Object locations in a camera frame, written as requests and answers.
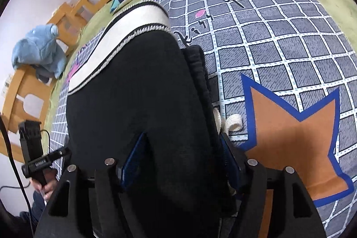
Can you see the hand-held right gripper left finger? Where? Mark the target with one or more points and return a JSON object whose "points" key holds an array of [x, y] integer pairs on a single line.
{"points": [[136, 161]]}

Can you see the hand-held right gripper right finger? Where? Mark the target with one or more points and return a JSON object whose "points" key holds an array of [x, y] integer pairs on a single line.
{"points": [[228, 155]]}

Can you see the black pants with white stripe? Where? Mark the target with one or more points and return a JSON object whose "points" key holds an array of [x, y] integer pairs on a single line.
{"points": [[139, 87]]}

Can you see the person's left hand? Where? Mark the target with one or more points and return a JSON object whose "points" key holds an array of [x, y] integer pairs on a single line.
{"points": [[51, 185]]}

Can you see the blue plush toy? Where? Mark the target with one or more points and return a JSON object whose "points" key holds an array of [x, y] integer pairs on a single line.
{"points": [[39, 51]]}

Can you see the grey checked blanket with stars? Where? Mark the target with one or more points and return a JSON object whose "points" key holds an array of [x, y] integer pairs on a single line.
{"points": [[279, 45]]}

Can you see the wooden bed frame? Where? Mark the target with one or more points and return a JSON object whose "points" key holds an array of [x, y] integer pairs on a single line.
{"points": [[30, 87]]}

